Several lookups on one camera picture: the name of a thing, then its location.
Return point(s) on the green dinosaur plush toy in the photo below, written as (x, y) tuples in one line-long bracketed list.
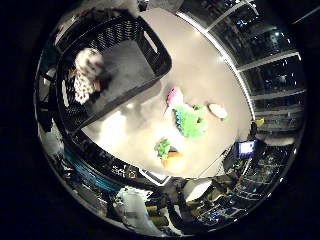
[(191, 121)]

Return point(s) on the round orange fruit plush toy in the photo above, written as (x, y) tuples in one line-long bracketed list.
[(173, 161)]

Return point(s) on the orange carrot plush toy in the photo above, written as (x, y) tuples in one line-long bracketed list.
[(218, 110)]

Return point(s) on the white brown spotted plush toy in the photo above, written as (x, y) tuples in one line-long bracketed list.
[(85, 66)]

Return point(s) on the black mesh plastic basket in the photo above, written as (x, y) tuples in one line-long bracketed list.
[(126, 63)]

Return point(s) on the white box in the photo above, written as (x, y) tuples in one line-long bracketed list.
[(196, 188)]

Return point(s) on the black open laptop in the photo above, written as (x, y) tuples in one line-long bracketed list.
[(246, 148)]

